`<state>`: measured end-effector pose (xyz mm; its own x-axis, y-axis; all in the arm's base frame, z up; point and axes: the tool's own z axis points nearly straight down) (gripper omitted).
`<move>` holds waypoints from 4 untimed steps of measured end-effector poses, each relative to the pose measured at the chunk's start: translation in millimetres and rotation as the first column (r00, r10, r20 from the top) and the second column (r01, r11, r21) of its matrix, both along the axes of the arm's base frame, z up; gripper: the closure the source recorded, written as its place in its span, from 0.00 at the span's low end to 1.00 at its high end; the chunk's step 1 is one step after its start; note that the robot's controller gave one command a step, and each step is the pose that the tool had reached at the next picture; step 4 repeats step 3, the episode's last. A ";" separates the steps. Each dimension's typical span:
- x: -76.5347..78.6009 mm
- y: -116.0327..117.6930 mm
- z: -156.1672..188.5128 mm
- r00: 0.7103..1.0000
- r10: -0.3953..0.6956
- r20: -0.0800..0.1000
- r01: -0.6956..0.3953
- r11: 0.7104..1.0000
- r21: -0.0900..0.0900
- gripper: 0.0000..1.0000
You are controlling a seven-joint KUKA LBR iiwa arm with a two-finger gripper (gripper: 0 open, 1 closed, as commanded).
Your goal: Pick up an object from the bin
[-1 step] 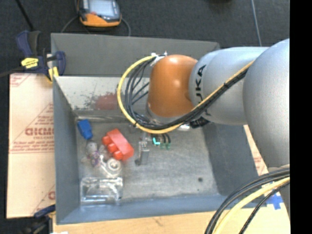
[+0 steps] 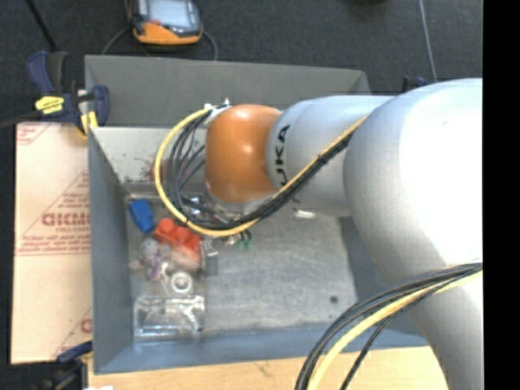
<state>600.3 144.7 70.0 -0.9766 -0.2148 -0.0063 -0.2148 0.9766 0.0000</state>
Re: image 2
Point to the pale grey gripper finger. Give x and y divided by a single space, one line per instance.
211 261

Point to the red toy brick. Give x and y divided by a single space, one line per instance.
175 232

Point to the purple and white toy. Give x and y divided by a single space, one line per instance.
152 260

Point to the grey metal bin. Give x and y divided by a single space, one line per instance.
276 274

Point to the clear plastic box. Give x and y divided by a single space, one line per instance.
168 316

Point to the blue block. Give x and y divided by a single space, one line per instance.
141 214

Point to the brown cardboard board red print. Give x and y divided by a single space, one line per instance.
48 185

